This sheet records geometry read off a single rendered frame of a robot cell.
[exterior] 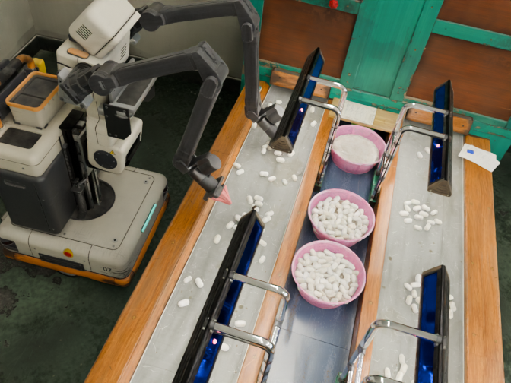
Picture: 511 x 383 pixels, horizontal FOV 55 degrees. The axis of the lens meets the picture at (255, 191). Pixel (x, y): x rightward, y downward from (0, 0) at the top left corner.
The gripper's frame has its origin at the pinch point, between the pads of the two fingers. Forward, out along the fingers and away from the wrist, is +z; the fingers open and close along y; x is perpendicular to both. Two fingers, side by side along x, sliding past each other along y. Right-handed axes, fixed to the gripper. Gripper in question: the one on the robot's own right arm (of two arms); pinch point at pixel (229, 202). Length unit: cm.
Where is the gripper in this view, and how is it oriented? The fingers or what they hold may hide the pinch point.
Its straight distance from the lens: 184.3
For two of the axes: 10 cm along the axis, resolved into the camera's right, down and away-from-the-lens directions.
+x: -7.0, 3.3, 6.3
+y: 2.8, -6.8, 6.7
